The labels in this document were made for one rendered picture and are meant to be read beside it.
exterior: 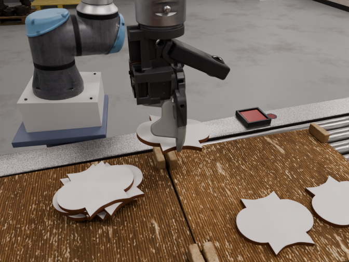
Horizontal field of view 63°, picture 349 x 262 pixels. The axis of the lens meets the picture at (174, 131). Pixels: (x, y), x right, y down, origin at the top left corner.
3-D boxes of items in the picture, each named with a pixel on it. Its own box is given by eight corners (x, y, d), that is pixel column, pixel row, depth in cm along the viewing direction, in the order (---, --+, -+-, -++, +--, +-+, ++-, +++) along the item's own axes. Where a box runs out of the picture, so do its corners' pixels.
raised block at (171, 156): (164, 153, 69) (164, 144, 67) (171, 152, 69) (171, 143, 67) (170, 170, 64) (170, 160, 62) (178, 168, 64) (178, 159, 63)
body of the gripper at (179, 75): (131, 89, 52) (124, 20, 45) (176, 83, 54) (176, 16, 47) (137, 109, 46) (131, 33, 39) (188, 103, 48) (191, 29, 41)
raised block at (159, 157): (152, 154, 68) (151, 145, 67) (160, 153, 69) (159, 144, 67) (158, 170, 64) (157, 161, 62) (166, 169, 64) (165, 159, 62)
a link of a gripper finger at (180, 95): (172, 125, 50) (166, 75, 49) (182, 123, 51) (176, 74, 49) (178, 128, 46) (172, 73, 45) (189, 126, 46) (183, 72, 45)
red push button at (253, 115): (238, 116, 87) (239, 112, 86) (256, 113, 89) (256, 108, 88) (248, 126, 82) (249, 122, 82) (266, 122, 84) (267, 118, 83)
